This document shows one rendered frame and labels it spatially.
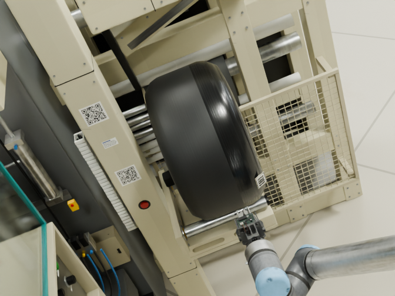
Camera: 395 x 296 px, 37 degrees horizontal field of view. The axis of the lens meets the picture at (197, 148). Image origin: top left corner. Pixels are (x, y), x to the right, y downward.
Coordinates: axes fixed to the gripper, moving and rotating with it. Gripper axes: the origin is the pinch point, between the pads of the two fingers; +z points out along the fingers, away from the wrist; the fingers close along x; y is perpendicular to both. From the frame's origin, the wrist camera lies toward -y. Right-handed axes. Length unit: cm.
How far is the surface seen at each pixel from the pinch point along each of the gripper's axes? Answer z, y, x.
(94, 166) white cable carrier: 27, 22, 42
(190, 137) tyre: 13.2, 27.3, 6.8
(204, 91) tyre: 23.1, 35.3, -3.1
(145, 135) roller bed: 68, 4, 26
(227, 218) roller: 22.6, -17.4, 6.3
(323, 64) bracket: 79, -3, -57
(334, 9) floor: 286, -76, -129
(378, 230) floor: 72, -103, -62
